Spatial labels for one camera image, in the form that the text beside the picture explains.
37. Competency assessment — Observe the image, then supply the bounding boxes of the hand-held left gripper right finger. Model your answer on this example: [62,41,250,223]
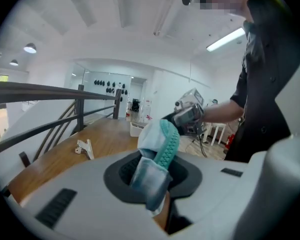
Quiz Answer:
[166,155,203,199]

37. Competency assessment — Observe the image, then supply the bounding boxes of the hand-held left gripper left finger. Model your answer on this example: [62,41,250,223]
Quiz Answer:
[103,155,147,205]

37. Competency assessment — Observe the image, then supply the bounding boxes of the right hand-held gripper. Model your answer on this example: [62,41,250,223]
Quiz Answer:
[161,87,206,135]

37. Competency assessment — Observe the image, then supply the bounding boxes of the person's right forearm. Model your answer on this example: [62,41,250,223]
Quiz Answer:
[202,99,245,125]

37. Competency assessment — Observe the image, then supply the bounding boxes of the white storage bin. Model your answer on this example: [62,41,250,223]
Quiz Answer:
[129,121,149,138]

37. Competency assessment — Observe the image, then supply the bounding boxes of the black office chair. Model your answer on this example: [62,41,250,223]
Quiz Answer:
[131,98,141,113]

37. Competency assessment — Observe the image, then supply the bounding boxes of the white plastic clamp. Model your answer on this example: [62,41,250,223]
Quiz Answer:
[74,138,96,161]

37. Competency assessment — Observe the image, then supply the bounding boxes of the small white table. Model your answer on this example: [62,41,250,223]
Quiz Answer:
[209,122,227,145]

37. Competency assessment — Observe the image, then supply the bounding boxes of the red fire extinguisher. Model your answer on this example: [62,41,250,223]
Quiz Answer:
[225,133,235,150]

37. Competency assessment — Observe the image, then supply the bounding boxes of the dark chair back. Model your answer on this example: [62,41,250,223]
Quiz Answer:
[18,151,32,169]

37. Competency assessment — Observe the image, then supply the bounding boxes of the long fluorescent ceiling light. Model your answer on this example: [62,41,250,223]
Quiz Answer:
[205,27,247,53]

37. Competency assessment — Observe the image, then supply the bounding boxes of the person's black shirt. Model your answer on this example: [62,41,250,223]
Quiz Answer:
[224,0,300,164]

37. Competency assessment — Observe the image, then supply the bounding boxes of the dark wooden railing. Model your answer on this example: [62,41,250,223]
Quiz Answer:
[0,80,123,163]

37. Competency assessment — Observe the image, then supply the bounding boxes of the unlit ceiling tube light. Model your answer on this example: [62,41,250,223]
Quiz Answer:
[152,0,177,37]

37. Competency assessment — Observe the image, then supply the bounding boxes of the row of black wall items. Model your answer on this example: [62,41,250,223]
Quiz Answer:
[93,79,129,97]

